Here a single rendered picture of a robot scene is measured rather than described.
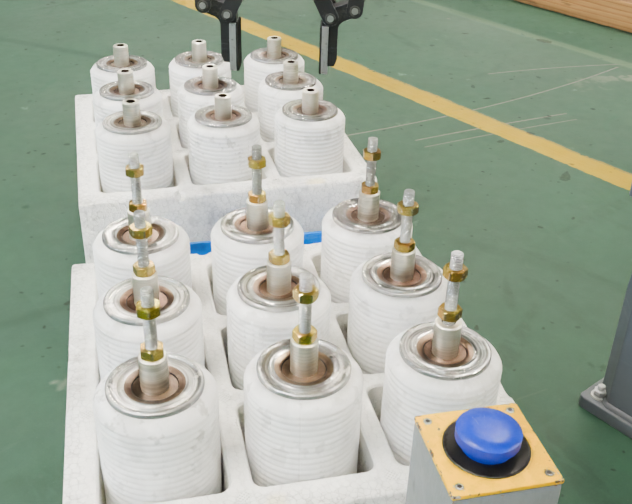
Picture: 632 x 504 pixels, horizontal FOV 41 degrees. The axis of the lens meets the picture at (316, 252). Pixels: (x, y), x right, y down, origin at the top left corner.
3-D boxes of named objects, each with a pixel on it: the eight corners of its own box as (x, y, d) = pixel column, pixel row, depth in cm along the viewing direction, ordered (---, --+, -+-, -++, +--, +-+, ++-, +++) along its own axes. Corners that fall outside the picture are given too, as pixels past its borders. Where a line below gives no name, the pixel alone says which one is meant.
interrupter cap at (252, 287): (336, 298, 77) (337, 291, 77) (266, 325, 74) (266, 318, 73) (290, 261, 83) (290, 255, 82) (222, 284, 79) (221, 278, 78)
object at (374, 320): (330, 400, 92) (336, 257, 83) (411, 384, 95) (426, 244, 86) (361, 462, 84) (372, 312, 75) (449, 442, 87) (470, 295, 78)
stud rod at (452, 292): (441, 335, 69) (451, 255, 65) (440, 328, 70) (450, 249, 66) (453, 336, 69) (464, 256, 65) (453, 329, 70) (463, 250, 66)
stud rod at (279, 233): (286, 277, 77) (286, 203, 73) (275, 279, 77) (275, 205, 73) (282, 272, 78) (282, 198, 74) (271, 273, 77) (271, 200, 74)
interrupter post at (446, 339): (465, 356, 70) (469, 323, 69) (444, 366, 69) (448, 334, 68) (444, 342, 72) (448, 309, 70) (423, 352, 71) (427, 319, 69)
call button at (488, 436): (502, 425, 54) (507, 401, 53) (529, 471, 51) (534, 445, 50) (443, 434, 54) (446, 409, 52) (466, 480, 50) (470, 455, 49)
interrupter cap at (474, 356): (509, 361, 70) (511, 354, 70) (443, 396, 66) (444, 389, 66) (445, 317, 75) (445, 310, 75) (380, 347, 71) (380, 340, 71)
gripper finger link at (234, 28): (240, 16, 66) (241, 63, 68) (232, 16, 67) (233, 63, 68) (237, 24, 65) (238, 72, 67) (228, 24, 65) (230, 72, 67)
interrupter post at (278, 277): (297, 293, 78) (297, 262, 76) (275, 301, 77) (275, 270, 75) (282, 281, 79) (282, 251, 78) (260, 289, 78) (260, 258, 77)
